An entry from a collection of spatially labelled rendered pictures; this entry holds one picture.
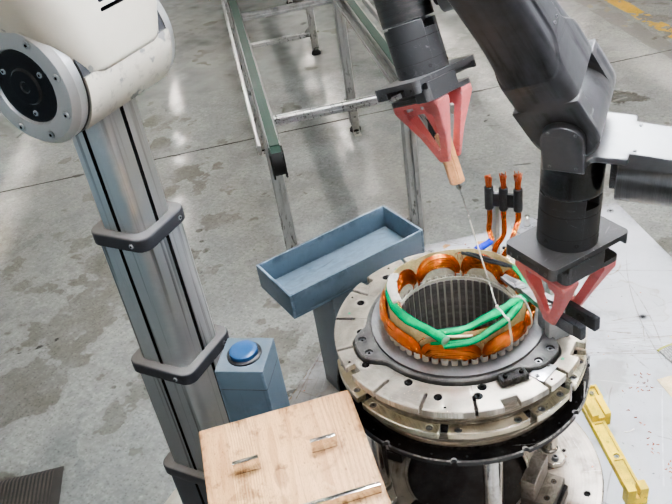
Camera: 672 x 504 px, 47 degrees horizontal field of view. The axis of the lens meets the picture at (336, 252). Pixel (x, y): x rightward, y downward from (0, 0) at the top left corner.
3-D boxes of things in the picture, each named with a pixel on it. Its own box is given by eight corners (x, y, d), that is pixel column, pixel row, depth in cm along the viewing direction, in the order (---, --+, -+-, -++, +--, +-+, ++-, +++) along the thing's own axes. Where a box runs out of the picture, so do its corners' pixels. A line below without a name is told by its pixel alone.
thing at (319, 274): (398, 331, 146) (383, 204, 130) (434, 361, 138) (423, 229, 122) (287, 393, 137) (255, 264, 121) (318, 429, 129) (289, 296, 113)
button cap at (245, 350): (261, 343, 110) (259, 338, 109) (254, 363, 107) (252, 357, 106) (234, 343, 111) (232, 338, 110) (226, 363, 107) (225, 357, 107)
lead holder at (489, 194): (524, 211, 100) (524, 189, 98) (495, 220, 99) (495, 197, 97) (510, 198, 103) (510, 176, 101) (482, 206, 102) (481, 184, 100)
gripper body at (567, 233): (628, 246, 75) (637, 180, 71) (552, 288, 71) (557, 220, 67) (577, 219, 80) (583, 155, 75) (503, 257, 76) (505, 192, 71)
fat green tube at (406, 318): (451, 349, 88) (450, 336, 87) (419, 360, 87) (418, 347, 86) (404, 280, 100) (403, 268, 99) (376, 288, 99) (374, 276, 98)
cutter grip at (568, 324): (586, 337, 77) (586, 325, 76) (580, 341, 76) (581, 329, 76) (556, 319, 80) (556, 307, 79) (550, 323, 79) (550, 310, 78)
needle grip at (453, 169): (467, 179, 87) (451, 129, 85) (458, 185, 86) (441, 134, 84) (457, 180, 88) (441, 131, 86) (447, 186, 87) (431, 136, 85)
